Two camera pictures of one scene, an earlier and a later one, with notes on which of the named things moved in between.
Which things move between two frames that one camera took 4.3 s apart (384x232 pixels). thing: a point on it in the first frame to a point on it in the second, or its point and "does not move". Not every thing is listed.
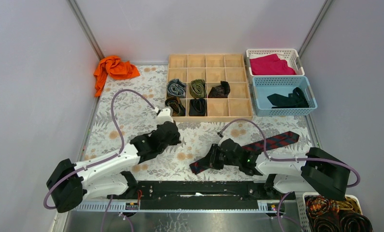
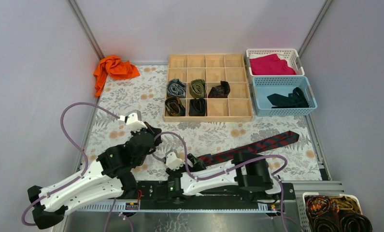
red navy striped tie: x=271 y=142 does not move
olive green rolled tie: x=198 y=88 does not move
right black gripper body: x=218 y=158 to x=198 y=166
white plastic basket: x=291 y=55 does not move
